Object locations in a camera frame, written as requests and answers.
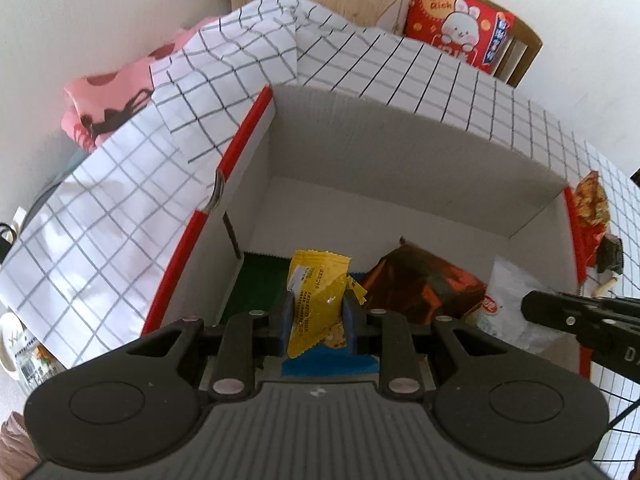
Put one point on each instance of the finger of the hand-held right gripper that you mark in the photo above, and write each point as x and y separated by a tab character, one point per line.
560	307

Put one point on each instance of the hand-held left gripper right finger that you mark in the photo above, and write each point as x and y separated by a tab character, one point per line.
351	321

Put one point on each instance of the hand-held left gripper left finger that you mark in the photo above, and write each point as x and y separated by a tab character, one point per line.
285	322

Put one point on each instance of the small yellow snack packet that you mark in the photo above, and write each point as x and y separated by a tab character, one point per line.
315	300

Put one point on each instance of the green snack packet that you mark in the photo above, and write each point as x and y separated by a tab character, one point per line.
255	285

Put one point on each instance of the blue cookie packet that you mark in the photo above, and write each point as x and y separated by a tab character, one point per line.
330	366

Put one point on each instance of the white plastic snack packet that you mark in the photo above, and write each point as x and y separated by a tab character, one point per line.
510	310

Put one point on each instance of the white candy stick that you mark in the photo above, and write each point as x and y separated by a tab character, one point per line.
606	284

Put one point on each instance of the black snack packet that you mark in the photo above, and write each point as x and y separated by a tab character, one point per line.
611	255

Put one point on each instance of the brown orange foil packet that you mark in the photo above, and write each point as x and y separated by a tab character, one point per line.
425	285

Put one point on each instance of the orange gold snack bag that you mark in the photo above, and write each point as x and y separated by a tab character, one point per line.
590	205

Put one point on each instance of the white cardboard box red edges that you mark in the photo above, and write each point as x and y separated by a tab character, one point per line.
400	185

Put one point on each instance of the white checkered tablecloth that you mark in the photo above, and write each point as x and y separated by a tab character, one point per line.
100	210

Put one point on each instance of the wooden chair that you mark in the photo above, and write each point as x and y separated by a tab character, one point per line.
525	50

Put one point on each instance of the white printed bottle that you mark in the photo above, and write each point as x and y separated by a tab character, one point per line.
25	355

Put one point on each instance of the pink printed cloth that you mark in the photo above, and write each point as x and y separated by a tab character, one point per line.
110	100

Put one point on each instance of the dusty pink cloth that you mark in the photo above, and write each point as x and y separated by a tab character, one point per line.
15	445

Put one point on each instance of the red rabbit cushion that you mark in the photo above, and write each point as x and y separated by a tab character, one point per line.
455	20

